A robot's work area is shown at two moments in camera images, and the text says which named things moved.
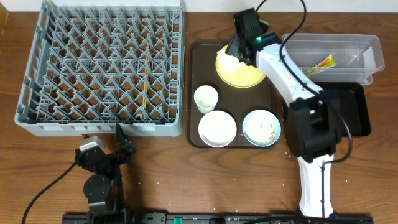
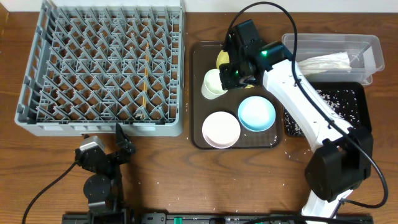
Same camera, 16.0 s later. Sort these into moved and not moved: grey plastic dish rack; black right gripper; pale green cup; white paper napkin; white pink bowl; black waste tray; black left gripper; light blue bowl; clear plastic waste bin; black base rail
Moved: pale green cup; black right gripper; light blue bowl; white paper napkin
Not moved: black left gripper; black waste tray; black base rail; white pink bowl; clear plastic waste bin; grey plastic dish rack
